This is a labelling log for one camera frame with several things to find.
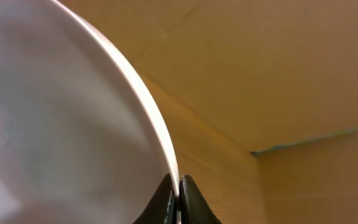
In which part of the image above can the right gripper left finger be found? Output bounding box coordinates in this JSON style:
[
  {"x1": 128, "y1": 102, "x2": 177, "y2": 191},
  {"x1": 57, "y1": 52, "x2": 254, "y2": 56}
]
[{"x1": 134, "y1": 174, "x2": 176, "y2": 224}]

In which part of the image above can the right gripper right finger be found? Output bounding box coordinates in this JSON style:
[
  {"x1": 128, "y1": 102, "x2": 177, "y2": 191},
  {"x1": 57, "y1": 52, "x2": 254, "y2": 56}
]
[{"x1": 180, "y1": 174, "x2": 222, "y2": 224}]

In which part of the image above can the white plate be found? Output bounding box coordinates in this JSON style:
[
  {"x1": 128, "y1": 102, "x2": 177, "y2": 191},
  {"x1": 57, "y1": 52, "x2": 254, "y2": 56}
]
[{"x1": 0, "y1": 1, "x2": 180, "y2": 223}]

